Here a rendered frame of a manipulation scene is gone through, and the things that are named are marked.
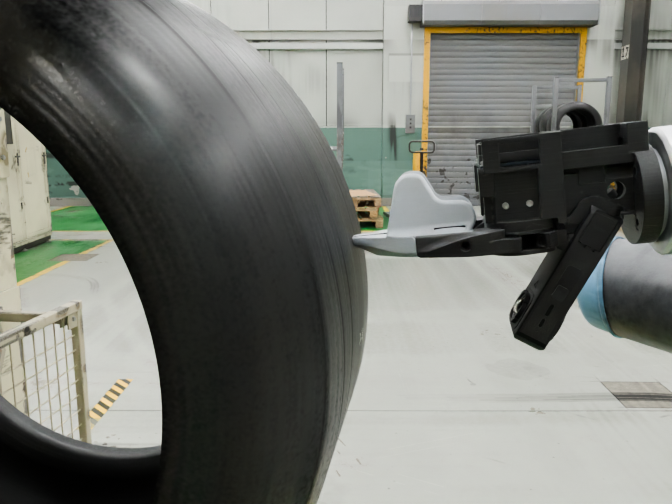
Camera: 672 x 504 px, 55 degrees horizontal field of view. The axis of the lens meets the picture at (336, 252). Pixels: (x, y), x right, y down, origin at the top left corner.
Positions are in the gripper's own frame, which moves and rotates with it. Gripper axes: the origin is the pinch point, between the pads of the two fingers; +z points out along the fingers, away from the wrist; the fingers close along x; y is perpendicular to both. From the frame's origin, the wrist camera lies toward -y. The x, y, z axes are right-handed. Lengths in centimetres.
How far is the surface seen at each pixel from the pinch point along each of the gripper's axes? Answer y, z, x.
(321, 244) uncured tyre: 2.4, 1.6, 11.2
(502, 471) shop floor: -126, -19, -192
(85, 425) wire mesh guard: -39, 66, -59
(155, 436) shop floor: -108, 127, -199
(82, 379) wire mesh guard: -30, 65, -59
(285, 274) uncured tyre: 1.4, 3.1, 14.7
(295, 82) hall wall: 124, 230, -1099
